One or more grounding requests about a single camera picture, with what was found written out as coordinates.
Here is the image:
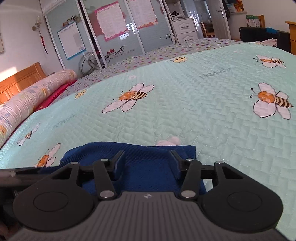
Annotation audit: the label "blue knit sweater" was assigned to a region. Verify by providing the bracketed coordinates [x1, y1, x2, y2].
[40, 141, 207, 196]

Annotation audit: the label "white clothes on chair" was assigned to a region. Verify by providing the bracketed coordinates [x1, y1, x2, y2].
[255, 38, 278, 47]

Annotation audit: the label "rolled floral duvet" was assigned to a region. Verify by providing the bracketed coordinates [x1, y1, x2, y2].
[1, 69, 77, 146]

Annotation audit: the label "mint bee-print quilt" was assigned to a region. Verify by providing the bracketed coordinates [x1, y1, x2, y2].
[1, 43, 295, 240]

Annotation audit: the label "red pillow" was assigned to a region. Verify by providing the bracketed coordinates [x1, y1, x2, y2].
[34, 80, 77, 112]

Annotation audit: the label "wooden headboard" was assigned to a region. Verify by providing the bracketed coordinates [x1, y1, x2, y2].
[0, 62, 46, 104]

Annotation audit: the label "white electric fan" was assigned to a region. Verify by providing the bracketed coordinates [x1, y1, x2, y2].
[79, 52, 100, 76]

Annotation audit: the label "sliding glass wardrobe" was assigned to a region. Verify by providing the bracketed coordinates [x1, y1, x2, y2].
[40, 0, 175, 75]

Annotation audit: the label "white drawer cabinet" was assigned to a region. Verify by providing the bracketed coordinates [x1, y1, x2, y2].
[172, 18, 198, 43]

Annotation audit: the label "black sofa chair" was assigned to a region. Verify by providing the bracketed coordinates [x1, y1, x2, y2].
[239, 27, 291, 53]

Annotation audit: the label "white door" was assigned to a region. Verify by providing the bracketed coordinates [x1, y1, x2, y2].
[207, 0, 231, 39]

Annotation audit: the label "green white box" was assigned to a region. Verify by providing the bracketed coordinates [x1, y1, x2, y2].
[246, 15, 261, 28]

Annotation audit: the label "wooden desk with drawers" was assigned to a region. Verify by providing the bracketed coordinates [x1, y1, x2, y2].
[285, 21, 296, 55]

